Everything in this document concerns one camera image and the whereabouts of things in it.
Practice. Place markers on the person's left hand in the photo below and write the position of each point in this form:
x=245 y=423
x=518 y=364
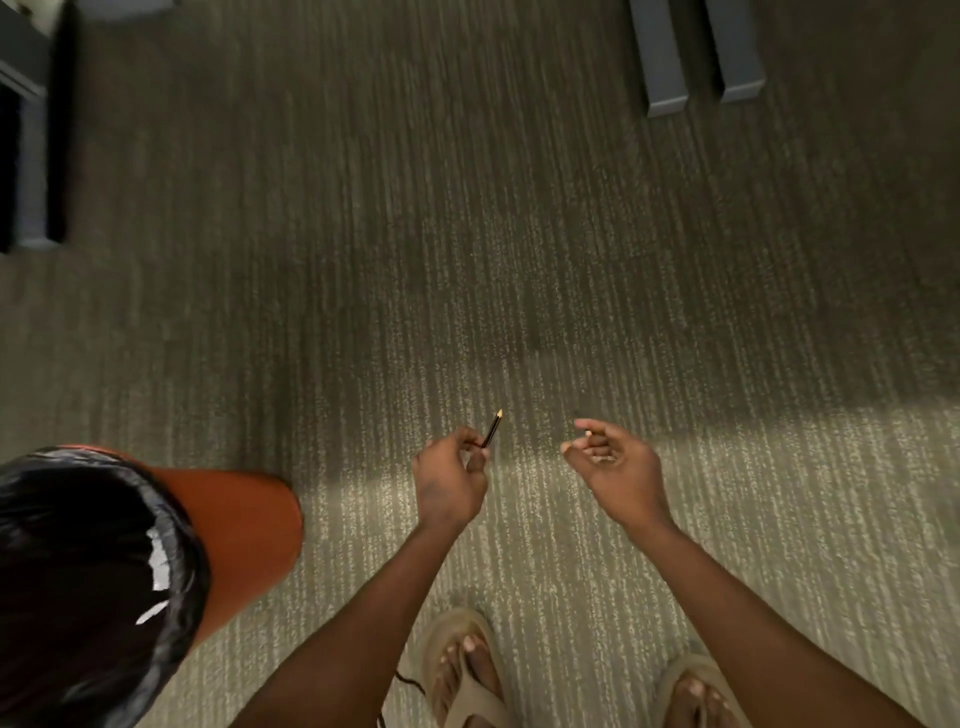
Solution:
x=444 y=486

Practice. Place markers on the person's right hand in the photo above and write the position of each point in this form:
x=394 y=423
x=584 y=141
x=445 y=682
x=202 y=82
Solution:
x=626 y=472

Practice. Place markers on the person's left thumb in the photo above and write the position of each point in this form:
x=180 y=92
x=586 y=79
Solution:
x=477 y=460

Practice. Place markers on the person's right thumb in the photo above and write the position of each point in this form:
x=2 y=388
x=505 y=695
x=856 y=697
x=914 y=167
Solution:
x=573 y=449

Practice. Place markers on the black pencil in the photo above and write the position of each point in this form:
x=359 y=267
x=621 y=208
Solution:
x=491 y=430

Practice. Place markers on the person's left forearm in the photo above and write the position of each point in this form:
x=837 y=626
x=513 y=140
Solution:
x=352 y=637

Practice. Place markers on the person's right forearm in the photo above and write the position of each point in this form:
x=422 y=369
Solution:
x=757 y=637

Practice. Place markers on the person's left foot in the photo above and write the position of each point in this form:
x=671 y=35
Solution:
x=469 y=667

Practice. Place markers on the person's foot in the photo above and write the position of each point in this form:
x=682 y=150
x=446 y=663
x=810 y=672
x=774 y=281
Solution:
x=701 y=705
x=469 y=667

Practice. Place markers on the beige sandal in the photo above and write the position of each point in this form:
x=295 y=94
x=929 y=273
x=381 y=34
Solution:
x=466 y=701
x=679 y=675

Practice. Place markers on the orange waste bin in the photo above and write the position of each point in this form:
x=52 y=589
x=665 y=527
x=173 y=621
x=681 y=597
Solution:
x=240 y=532

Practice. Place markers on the person's right foot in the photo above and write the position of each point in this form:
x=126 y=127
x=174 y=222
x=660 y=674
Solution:
x=701 y=705

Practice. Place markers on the grey furniture leg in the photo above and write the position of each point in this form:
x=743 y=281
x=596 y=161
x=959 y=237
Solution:
x=660 y=60
x=736 y=52

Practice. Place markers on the black bin liner bag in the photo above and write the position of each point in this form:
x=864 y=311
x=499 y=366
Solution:
x=82 y=592

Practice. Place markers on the dark grey cabinet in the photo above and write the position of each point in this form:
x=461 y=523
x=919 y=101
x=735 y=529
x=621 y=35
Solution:
x=34 y=135

